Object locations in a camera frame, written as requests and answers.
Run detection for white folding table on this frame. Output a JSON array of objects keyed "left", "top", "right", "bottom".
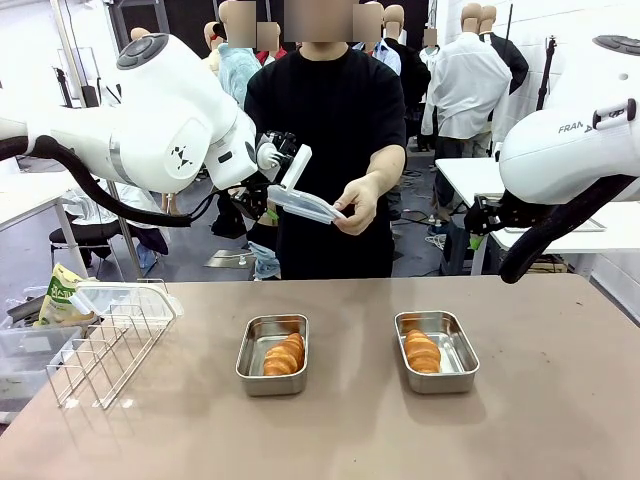
[{"left": 434, "top": 156, "right": 640, "bottom": 277}]

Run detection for black tripod stand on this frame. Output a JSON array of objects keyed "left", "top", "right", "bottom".
[{"left": 534, "top": 34, "right": 559, "bottom": 112}]

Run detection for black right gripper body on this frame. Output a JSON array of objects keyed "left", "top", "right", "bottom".
[{"left": 463, "top": 192, "right": 507, "bottom": 237}]

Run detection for white work table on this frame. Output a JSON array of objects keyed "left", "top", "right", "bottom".
[{"left": 0, "top": 170, "right": 84, "bottom": 281}]

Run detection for golden croissant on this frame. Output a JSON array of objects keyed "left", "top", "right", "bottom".
[
  {"left": 403, "top": 328, "right": 443, "bottom": 375},
  {"left": 262, "top": 331, "right": 307, "bottom": 378}
]

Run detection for person's left forearm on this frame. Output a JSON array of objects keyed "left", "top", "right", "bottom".
[{"left": 366, "top": 144, "right": 408, "bottom": 195}]

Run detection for black left arm cable sleeve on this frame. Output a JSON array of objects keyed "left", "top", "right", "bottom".
[{"left": 0, "top": 134, "right": 222, "bottom": 229}]

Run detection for black right arm cable sleeve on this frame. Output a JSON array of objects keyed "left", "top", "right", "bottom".
[{"left": 499, "top": 174, "right": 640, "bottom": 286}]

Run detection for black arm cable sleeve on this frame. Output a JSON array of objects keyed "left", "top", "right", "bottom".
[
  {"left": 499, "top": 174, "right": 640, "bottom": 286},
  {"left": 0, "top": 134, "right": 222, "bottom": 229}
]

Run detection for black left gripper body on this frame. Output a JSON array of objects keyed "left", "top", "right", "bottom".
[{"left": 233, "top": 180, "right": 274, "bottom": 222}]

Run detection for yellow green snack bag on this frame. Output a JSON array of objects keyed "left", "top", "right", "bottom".
[{"left": 33, "top": 262, "right": 97, "bottom": 328}]

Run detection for mannequin in white shirt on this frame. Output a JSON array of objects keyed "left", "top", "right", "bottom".
[{"left": 420, "top": 2, "right": 514, "bottom": 152}]

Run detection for clear plastic clip lid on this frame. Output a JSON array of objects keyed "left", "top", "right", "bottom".
[
  {"left": 266, "top": 144, "right": 347, "bottom": 227},
  {"left": 68, "top": 278, "right": 185, "bottom": 322}
]

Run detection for clear plastic storage bin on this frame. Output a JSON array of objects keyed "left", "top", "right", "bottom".
[{"left": 0, "top": 323, "right": 84, "bottom": 402}]

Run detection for metal wire lid rack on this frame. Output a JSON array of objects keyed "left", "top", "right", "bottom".
[{"left": 45, "top": 282, "right": 177, "bottom": 411}]

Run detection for stainless steel rectangular container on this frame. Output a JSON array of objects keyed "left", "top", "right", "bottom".
[
  {"left": 393, "top": 310, "right": 482, "bottom": 395},
  {"left": 235, "top": 313, "right": 310, "bottom": 398}
]

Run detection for left wrist camera unit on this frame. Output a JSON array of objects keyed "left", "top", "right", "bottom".
[{"left": 254, "top": 129, "right": 302, "bottom": 184}]

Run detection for person's left hand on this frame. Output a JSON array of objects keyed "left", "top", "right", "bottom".
[{"left": 331, "top": 173, "right": 380, "bottom": 237}]

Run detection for mannequin in black jacket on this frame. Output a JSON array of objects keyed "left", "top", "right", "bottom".
[{"left": 478, "top": 4, "right": 531, "bottom": 97}]

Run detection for person in black t-shirt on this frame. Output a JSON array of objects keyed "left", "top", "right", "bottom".
[{"left": 243, "top": 41, "right": 408, "bottom": 281}]

